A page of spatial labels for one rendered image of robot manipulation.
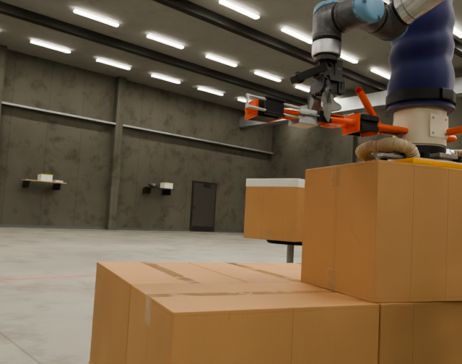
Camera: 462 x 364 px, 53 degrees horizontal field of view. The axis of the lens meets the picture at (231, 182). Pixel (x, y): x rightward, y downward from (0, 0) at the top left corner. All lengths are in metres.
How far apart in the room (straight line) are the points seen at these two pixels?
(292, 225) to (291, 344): 1.81
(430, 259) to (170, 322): 0.80
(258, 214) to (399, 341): 1.83
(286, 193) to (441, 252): 1.63
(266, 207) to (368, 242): 1.75
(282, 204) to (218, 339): 1.97
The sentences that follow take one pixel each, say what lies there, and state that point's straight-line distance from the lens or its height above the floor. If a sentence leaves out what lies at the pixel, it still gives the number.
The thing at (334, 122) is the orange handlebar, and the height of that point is 1.07.
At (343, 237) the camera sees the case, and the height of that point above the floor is 0.71.
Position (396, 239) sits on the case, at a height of 0.72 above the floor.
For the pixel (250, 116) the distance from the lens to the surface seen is 1.37.
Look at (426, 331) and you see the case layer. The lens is 1.53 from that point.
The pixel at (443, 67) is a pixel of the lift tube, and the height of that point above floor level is 1.28.
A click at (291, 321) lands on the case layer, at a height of 0.51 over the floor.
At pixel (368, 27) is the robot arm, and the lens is 1.51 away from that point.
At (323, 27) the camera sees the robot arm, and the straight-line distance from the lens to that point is 1.53.
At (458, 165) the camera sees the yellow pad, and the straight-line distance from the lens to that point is 1.63.
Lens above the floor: 0.76
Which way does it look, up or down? 4 degrees up
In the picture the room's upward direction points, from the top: 3 degrees clockwise
